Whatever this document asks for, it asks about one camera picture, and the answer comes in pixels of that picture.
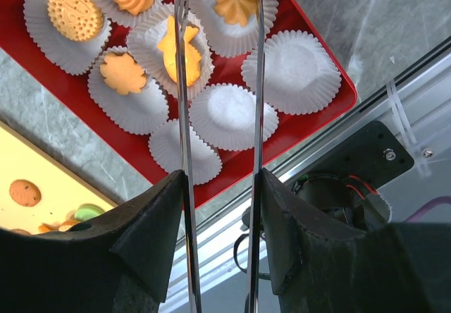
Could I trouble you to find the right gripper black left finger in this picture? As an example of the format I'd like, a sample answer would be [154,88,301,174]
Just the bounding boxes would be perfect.
[1,171,184,312]

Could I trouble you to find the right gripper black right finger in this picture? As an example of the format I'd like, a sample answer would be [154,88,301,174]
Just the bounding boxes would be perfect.
[262,171,450,312]

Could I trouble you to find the maple leaf cookie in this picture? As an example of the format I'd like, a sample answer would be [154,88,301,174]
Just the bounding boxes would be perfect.
[99,52,147,95]

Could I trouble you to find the red cookie box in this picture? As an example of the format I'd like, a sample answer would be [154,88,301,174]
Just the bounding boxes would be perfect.
[0,0,358,209]

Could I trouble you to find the large orange fish cookie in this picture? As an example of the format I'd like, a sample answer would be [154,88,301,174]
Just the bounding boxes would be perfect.
[156,19,203,87]

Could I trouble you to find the steel tongs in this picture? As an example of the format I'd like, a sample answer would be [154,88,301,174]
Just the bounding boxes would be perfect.
[173,0,265,312]

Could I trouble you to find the beige dotted round cookie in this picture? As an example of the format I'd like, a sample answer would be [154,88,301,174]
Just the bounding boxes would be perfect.
[58,219,80,232]

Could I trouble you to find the small orange fish cookie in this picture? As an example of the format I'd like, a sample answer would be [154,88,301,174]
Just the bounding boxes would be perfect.
[38,223,59,234]

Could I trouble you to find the yellow cookie tray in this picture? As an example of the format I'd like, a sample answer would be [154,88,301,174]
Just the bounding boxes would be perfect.
[1,123,117,235]

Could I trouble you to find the chocolate chip cookie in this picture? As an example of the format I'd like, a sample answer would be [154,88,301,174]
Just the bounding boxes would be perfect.
[9,180,42,207]

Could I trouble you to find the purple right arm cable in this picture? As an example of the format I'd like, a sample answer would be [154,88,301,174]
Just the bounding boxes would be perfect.
[412,195,451,222]

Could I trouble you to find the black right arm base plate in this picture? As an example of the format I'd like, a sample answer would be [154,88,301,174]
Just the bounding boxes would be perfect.
[271,121,415,201]

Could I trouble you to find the aluminium table rail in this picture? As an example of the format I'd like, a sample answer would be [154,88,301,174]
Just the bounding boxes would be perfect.
[168,34,451,293]

